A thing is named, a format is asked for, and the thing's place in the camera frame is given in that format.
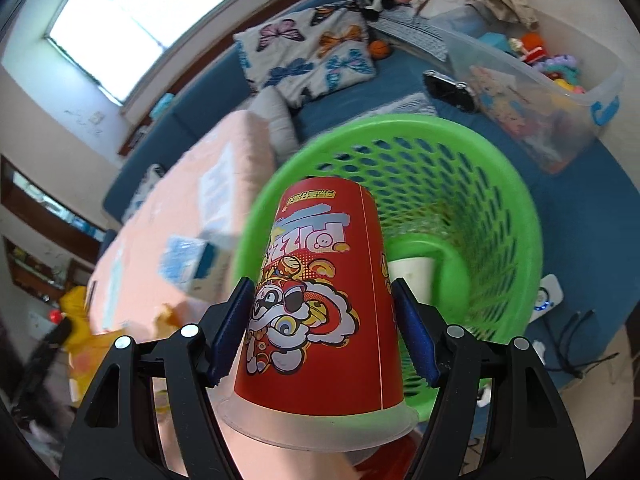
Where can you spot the folded white patterned cloth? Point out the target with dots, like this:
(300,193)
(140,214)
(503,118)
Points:
(405,105)

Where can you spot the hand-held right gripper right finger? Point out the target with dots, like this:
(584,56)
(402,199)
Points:
(415,330)

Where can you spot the butterfly print pillow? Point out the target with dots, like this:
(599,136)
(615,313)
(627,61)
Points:
(310,55)

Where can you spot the white paper cup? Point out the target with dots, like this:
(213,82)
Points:
(412,275)

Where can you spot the grey pillow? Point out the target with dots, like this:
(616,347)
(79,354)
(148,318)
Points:
(277,120)

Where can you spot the white wall switch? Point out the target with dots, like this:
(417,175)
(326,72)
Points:
(97,119)

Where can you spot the peach blanket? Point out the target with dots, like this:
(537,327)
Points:
(200,160)

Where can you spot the white device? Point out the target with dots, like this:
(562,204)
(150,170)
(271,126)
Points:
(545,300)

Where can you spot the green plastic basket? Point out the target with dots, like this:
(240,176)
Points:
(450,180)

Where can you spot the yellow plastic toy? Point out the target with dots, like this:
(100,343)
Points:
(80,310)

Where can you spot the black handheld game console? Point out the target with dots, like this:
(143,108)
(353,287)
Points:
(447,90)

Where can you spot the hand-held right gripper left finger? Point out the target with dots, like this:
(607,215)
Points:
(232,330)

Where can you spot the red printed paper cup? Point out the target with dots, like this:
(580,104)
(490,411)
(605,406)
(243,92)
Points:
(320,335)

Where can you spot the dark grey cloth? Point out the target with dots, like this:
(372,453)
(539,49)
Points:
(40,375)

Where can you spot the window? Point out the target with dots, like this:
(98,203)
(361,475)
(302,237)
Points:
(125,20)

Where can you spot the small orange basketball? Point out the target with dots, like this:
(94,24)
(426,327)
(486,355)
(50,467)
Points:
(379,49)

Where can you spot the clear plastic storage box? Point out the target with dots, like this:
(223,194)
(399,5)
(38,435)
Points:
(525,110)

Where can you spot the blue and white box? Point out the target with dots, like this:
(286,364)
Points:
(182,260)

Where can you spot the white patterned pouch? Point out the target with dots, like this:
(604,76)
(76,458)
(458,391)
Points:
(147,185)

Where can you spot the pile of colourful toys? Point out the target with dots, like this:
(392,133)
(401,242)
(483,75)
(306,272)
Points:
(550,67)

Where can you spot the yellow scrap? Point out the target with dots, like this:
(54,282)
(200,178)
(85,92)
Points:
(167,317)

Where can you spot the wooden shelf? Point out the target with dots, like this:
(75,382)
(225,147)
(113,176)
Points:
(45,210)

